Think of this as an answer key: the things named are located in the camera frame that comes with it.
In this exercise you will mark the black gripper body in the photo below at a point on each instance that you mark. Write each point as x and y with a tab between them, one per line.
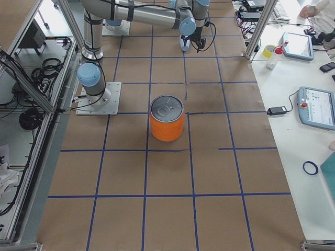
198	32

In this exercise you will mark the black smartphone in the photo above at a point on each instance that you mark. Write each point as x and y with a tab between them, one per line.
327	67

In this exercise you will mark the teach pendant near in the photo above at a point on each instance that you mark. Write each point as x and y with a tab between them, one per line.
316	107

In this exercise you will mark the black power brick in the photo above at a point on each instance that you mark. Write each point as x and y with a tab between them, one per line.
275	111

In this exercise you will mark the teach pendant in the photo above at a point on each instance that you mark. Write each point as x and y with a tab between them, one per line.
298	46
316	107

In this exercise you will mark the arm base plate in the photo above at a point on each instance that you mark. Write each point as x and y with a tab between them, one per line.
96	106
116	28

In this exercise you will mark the clear plastic bottle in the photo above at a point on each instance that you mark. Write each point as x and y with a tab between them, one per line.
275	57

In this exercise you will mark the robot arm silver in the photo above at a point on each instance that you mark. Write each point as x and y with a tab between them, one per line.
189	17
101	96

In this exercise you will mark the aluminium frame post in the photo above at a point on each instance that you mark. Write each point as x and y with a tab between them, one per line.
267	11

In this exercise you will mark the yellow tape roll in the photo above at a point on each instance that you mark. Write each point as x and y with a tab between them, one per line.
268	51

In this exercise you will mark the orange can silver lid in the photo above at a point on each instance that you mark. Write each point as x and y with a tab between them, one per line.
166	118

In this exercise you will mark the teach pendant far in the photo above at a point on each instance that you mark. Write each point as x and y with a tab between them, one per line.
298	46

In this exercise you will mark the teal board corner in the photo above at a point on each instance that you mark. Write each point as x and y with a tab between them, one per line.
327	178

